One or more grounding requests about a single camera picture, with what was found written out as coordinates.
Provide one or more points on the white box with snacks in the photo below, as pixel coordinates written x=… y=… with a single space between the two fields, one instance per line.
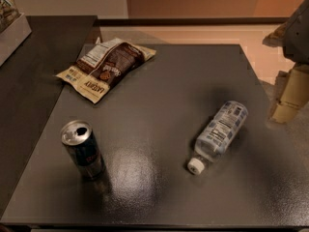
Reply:
x=14 y=29

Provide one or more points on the redbull can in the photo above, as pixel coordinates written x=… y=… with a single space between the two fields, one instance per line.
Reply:
x=79 y=139

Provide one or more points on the clear plastic water bottle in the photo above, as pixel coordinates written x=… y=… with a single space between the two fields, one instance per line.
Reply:
x=217 y=136

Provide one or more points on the brown chip bag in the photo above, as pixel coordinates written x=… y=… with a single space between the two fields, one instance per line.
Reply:
x=104 y=66

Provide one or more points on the dark side table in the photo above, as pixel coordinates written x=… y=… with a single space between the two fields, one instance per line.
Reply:
x=29 y=89

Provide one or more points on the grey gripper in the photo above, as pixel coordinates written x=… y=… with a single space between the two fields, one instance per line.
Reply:
x=297 y=36

